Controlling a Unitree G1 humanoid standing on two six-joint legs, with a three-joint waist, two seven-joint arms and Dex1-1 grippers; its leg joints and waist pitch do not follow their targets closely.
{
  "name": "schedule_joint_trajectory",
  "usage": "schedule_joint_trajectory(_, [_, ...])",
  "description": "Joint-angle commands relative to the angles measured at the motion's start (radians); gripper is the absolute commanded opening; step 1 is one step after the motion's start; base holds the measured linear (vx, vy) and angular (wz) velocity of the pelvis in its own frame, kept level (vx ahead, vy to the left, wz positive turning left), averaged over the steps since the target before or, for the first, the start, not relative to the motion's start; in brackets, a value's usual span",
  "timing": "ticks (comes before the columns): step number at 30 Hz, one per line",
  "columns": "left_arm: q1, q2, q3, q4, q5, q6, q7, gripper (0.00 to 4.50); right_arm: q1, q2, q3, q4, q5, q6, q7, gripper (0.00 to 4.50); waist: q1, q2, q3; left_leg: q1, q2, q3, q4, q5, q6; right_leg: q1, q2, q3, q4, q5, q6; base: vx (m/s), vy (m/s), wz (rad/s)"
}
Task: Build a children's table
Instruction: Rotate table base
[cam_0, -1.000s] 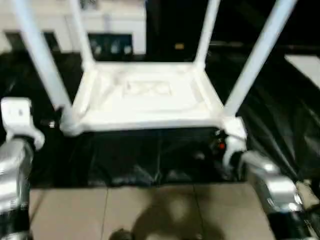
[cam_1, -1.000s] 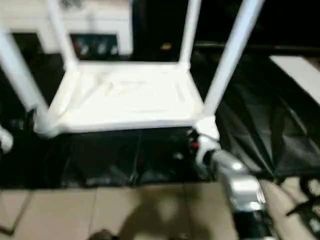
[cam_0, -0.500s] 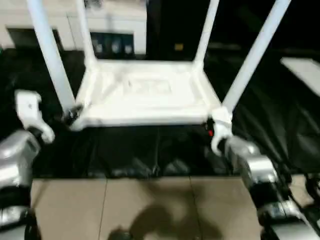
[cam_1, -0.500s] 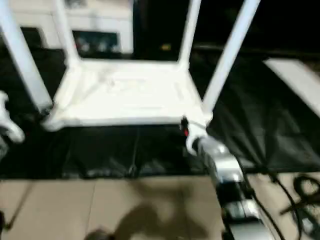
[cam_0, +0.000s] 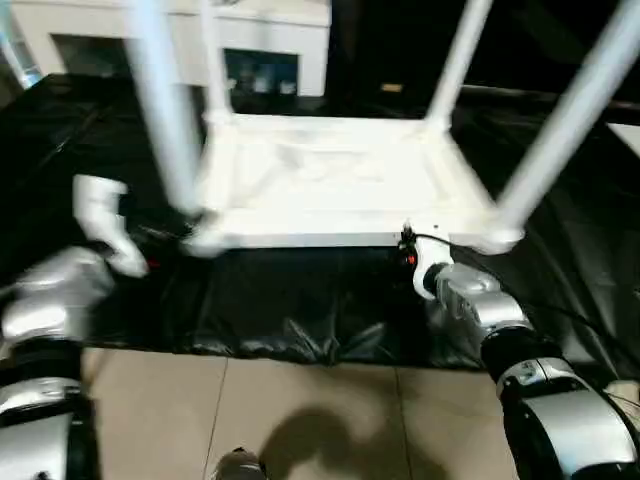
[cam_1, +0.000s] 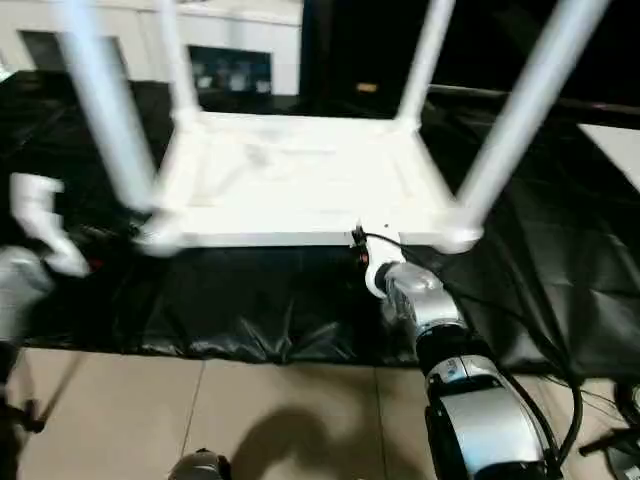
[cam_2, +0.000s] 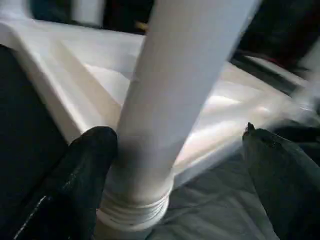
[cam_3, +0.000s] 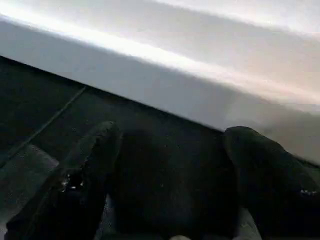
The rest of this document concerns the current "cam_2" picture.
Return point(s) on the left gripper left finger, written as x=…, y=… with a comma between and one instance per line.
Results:
x=75, y=187

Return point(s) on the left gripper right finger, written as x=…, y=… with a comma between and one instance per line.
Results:
x=287, y=187

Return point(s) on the white plastic table top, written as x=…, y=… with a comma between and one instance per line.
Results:
x=75, y=62

